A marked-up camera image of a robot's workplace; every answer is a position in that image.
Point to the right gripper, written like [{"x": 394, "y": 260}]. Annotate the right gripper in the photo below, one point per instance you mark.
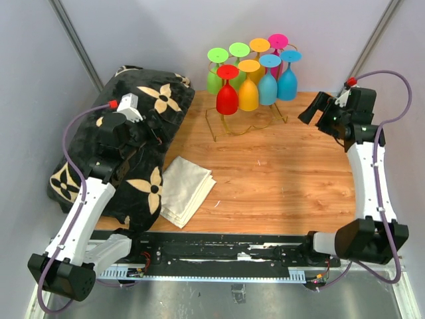
[{"x": 319, "y": 103}]

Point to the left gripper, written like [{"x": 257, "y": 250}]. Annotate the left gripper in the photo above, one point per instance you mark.
[{"x": 159, "y": 134}]

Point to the light blue wine glass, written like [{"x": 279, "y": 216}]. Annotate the light blue wine glass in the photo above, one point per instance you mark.
[{"x": 267, "y": 86}]

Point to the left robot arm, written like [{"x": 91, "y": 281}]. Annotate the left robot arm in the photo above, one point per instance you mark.
[{"x": 66, "y": 267}]

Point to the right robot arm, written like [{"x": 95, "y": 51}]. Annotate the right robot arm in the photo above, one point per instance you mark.
[{"x": 365, "y": 239}]

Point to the front yellow wine glass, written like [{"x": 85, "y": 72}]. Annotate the front yellow wine glass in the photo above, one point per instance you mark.
[{"x": 248, "y": 96}]

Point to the red wine glass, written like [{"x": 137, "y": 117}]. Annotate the red wine glass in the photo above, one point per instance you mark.
[{"x": 227, "y": 98}]

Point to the pink wine glass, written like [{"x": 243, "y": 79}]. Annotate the pink wine glass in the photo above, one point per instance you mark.
[{"x": 277, "y": 42}]

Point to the back orange wine glass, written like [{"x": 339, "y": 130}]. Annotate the back orange wine glass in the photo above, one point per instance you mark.
[{"x": 258, "y": 45}]

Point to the left green wine glass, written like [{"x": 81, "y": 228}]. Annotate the left green wine glass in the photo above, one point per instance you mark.
[{"x": 217, "y": 56}]

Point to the black floral pillow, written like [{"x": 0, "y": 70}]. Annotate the black floral pillow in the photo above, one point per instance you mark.
[{"x": 137, "y": 200}]

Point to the folded beige cloth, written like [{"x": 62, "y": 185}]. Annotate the folded beige cloth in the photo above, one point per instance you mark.
[{"x": 186, "y": 186}]

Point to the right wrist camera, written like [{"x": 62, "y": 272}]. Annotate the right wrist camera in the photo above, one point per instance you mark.
[{"x": 341, "y": 99}]

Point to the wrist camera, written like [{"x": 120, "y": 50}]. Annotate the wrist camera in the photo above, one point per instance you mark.
[
  {"x": 128, "y": 107},
  {"x": 341, "y": 99}
]

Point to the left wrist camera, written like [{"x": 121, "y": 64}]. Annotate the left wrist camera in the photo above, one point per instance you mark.
[{"x": 128, "y": 107}]

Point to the gold wire glass rack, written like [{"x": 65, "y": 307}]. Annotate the gold wire glass rack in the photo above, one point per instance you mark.
[{"x": 242, "y": 122}]

